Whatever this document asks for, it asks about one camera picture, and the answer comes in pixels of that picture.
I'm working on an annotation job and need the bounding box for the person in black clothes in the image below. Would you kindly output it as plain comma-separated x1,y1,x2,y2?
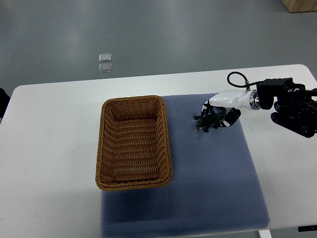
0,88,10,119

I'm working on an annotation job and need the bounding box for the black table control panel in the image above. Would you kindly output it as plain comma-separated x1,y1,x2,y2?
298,225,317,232

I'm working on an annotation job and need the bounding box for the upper metal floor plate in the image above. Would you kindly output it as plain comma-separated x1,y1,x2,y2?
99,53,112,62

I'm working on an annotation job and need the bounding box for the dark green toy crocodile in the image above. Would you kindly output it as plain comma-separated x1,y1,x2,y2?
193,107,227,132

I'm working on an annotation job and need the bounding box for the wooden box corner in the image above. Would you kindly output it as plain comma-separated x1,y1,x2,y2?
281,0,317,13

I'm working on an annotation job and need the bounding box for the white table leg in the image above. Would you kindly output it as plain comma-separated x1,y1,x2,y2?
258,230,272,238

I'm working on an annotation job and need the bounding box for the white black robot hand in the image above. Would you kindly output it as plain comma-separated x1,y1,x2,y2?
201,90,260,128

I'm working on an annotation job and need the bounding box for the brown wicker basket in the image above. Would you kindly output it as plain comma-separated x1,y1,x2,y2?
95,95,173,191

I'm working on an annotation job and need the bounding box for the lower metal floor plate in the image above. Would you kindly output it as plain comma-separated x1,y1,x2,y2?
99,63,112,73

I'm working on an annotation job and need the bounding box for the metal floor plate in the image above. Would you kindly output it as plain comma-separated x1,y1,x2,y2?
99,63,112,73
99,53,112,62

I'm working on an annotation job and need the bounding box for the blue textured mat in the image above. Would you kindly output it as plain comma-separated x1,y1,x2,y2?
100,94,270,238

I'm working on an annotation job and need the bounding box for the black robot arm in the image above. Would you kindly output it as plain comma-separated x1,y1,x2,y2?
227,71,317,138

